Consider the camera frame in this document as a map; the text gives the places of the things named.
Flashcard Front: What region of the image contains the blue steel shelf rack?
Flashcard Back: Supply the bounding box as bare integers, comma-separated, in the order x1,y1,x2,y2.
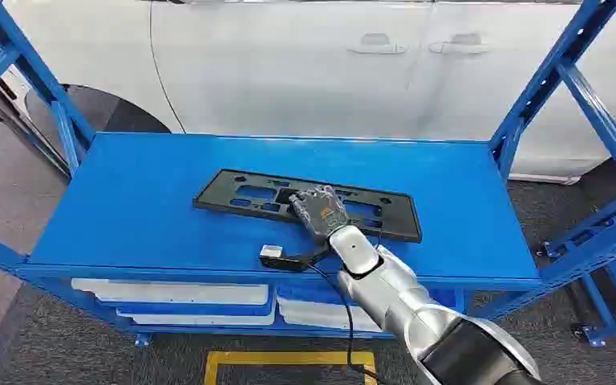
0,0,616,349

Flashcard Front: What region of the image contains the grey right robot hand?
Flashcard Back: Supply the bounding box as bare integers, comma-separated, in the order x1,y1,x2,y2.
288,184,351,243

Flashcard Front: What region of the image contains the pale wrist camera black mount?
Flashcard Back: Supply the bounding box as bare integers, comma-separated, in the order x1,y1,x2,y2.
258,241,332,274

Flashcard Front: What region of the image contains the white car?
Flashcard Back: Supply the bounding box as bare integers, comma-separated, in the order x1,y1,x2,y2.
0,0,616,185

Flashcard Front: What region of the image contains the yellow floor tape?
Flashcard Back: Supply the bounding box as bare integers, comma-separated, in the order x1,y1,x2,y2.
204,350,378,385

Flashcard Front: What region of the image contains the black plastic licence plate bracket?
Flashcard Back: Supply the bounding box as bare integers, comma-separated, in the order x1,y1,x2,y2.
192,168,424,245

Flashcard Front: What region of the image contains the black cable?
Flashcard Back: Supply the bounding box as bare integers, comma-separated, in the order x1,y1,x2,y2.
306,262,381,385

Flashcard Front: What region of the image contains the white car door handle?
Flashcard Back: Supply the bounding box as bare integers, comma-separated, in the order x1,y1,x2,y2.
346,32,409,57
427,32,493,57

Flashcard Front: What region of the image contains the short white panel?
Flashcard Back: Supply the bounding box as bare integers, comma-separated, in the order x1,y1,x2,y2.
276,295,384,334

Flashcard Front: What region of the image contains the dark car wheel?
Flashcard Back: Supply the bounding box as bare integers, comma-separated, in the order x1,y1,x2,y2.
22,83,172,161

